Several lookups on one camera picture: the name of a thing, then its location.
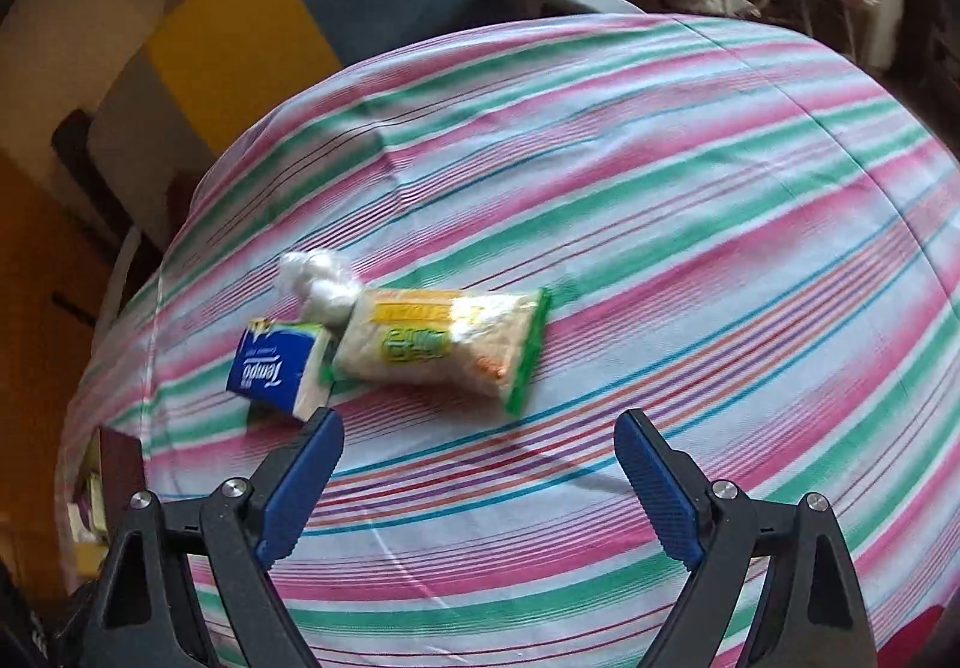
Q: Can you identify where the yellow green noodle packet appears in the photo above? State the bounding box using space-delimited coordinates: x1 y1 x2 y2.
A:
332 288 551 414

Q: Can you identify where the white plastic bundle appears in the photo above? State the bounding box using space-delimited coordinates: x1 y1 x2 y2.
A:
275 249 363 329

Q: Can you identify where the red cloth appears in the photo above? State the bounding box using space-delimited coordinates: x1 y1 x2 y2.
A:
877 604 944 668

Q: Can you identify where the blue tissue pack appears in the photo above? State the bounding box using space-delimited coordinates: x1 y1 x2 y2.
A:
226 319 334 423

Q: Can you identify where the striped bed sheet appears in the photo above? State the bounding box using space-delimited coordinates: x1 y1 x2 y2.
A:
55 15 958 666

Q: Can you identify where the grey yellow blue headboard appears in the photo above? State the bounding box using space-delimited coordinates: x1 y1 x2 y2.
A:
89 0 635 246

